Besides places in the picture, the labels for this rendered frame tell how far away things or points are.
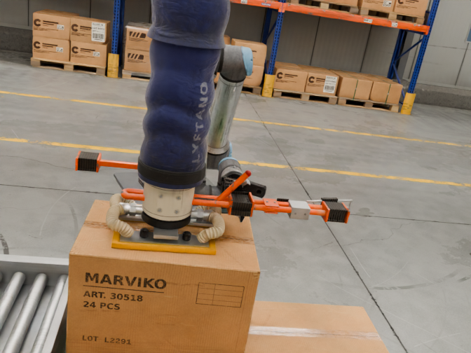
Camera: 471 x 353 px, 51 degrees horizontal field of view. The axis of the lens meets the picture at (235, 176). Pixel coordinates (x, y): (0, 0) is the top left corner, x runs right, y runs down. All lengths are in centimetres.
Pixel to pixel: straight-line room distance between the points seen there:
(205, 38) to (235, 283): 76
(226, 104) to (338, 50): 850
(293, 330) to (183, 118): 100
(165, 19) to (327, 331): 135
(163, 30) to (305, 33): 897
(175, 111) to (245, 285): 60
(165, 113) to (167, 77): 11
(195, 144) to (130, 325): 64
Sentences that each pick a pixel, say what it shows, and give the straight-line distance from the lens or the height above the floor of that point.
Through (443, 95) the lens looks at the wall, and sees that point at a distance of 1163.
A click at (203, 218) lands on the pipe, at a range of 173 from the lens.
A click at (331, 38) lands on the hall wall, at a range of 1053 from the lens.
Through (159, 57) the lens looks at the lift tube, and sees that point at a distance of 150.
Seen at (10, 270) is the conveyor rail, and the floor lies 55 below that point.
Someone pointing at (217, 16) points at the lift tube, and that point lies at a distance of 146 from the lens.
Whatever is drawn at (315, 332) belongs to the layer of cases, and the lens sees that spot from 209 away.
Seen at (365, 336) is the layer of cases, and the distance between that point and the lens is 216.
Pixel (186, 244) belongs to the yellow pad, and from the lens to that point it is 164.
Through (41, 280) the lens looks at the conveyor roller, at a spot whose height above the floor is 55.
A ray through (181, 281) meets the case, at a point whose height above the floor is 88.
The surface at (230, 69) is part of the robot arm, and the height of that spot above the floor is 146.
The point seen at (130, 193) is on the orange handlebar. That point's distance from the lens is 168.
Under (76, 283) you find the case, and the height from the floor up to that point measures 84.
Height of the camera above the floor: 178
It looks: 21 degrees down
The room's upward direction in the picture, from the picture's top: 9 degrees clockwise
